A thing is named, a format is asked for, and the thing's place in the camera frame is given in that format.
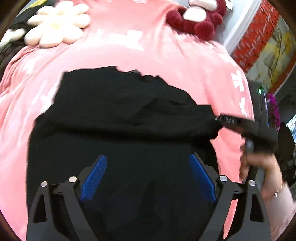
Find black long-sleeve sweater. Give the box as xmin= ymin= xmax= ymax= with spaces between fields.
xmin=26 ymin=67 xmax=221 ymax=240

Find person's right hand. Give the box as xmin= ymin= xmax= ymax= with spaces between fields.
xmin=239 ymin=144 xmax=283 ymax=200

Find purple orchid flowers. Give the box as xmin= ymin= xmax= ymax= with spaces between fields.
xmin=267 ymin=94 xmax=280 ymax=130

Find dark red plush toy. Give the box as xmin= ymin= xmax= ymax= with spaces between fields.
xmin=166 ymin=0 xmax=227 ymax=41

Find pink plush blanket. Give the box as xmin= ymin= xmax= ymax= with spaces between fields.
xmin=1 ymin=1 xmax=253 ymax=240

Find white daisy flower pillow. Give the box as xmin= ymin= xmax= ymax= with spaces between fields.
xmin=24 ymin=1 xmax=91 ymax=48

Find yellow flower wall painting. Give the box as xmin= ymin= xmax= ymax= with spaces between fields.
xmin=246 ymin=17 xmax=295 ymax=89

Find red brick wall panel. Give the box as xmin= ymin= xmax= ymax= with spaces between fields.
xmin=232 ymin=1 xmax=280 ymax=73

